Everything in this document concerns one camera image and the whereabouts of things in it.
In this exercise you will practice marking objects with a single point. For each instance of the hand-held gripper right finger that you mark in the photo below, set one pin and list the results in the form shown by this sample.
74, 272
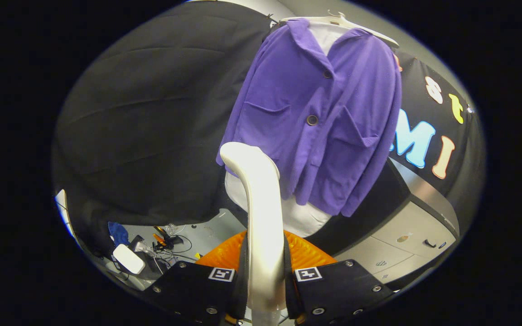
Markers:
338, 292

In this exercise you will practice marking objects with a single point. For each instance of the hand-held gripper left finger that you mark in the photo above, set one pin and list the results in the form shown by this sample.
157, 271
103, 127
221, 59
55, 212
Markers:
193, 292

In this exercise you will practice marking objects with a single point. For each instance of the white shirt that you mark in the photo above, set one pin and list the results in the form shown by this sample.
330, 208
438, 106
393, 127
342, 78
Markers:
306, 222

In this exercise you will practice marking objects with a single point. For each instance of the white garment steamer head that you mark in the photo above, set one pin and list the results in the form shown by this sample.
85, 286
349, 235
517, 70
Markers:
263, 217

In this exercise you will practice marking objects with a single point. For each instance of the purple jacket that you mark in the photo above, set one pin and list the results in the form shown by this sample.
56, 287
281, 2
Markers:
279, 90

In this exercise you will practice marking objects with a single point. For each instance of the white clothes hanger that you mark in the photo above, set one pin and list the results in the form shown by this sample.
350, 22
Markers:
333, 20

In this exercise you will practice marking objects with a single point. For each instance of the white box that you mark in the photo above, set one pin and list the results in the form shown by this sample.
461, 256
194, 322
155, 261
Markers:
129, 259

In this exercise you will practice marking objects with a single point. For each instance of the grey drawer cabinet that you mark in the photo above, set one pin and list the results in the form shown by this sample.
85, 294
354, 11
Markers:
406, 231

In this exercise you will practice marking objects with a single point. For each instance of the black backdrop cloth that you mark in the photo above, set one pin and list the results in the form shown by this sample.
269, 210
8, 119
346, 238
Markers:
152, 113

